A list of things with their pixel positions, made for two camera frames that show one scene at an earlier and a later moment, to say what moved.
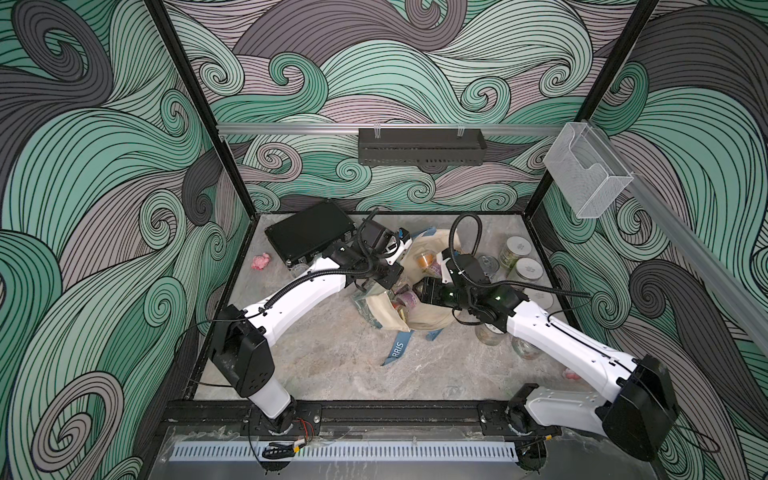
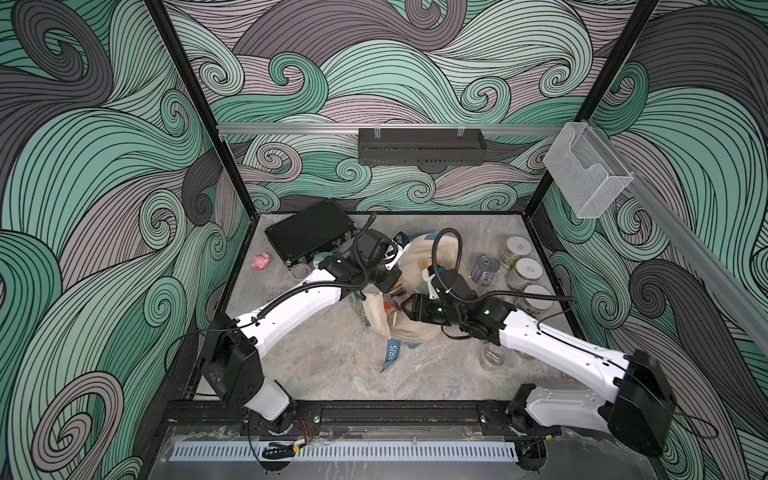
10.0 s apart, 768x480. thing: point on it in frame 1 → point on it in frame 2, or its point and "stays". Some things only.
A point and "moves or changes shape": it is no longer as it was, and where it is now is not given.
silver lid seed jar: [544, 299] stays
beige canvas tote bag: [397, 308] moves or changes shape
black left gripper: [394, 272] stays
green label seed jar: [515, 247] stays
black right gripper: [431, 286] → [419, 304]
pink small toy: [260, 261] stays
